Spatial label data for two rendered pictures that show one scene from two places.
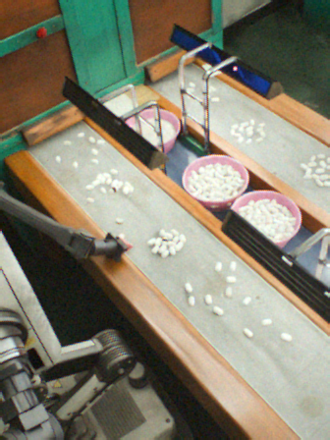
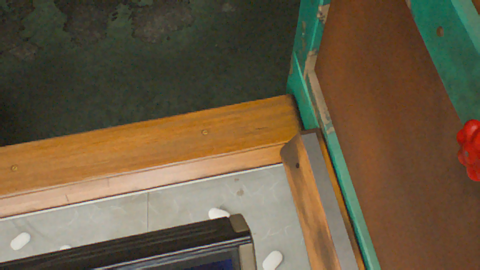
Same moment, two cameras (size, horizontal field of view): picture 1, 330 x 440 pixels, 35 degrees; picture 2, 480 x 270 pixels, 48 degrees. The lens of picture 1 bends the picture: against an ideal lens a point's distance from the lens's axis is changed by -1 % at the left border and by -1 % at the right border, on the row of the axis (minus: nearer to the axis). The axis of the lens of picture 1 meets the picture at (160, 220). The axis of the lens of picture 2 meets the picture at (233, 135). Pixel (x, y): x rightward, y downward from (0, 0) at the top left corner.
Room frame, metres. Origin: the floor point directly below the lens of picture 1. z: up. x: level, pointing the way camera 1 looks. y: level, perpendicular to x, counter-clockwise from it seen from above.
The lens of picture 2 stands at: (1.88, 0.17, 1.57)
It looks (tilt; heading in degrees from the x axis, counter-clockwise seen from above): 64 degrees down; 109
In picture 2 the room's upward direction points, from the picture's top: straight up
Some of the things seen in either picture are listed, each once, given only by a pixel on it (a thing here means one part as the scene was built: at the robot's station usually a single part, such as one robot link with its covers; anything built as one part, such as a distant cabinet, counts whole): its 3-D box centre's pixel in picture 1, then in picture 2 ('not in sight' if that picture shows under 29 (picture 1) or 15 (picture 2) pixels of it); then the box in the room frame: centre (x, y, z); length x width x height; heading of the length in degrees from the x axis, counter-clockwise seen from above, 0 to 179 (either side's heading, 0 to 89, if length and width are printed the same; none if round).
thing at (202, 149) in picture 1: (208, 101); not in sight; (1.84, -0.28, 0.90); 0.20 x 0.19 x 0.45; 31
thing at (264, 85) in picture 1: (221, 57); not in sight; (1.88, -0.34, 1.08); 0.62 x 0.08 x 0.07; 31
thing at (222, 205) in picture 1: (215, 186); not in sight; (1.51, -0.24, 0.72); 0.27 x 0.27 x 0.10
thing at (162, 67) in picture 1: (171, 62); not in sight; (2.29, -0.17, 0.83); 0.30 x 0.06 x 0.07; 121
